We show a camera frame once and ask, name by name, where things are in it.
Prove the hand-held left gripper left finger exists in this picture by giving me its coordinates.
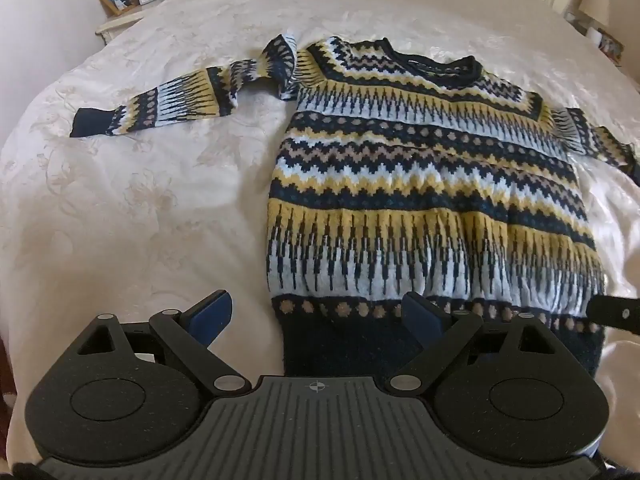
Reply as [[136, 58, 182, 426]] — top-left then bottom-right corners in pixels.
[[75, 289, 252, 396]]

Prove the dark photo frame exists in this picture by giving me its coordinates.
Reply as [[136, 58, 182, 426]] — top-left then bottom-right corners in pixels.
[[597, 34, 626, 67]]

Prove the patterned navy yellow knit sweater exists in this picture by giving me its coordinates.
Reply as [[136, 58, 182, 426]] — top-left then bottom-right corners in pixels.
[[70, 34, 640, 378]]

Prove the wooden photo frame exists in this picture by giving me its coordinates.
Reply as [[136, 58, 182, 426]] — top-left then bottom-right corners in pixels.
[[99, 0, 137, 17]]

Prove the cream shade table lamp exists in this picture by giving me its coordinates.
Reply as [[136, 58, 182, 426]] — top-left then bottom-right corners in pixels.
[[576, 0, 612, 29]]

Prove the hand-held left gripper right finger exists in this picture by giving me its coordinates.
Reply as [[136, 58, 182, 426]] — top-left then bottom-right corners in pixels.
[[387, 291, 565, 395]]

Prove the cream floral bedspread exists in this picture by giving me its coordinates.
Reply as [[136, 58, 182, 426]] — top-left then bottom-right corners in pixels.
[[0, 0, 640, 471]]

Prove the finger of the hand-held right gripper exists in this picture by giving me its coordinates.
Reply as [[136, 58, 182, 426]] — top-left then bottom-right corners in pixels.
[[586, 295, 640, 337]]

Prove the cream bedside table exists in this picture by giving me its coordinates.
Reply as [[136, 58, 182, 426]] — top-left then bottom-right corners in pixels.
[[95, 0, 168, 50]]

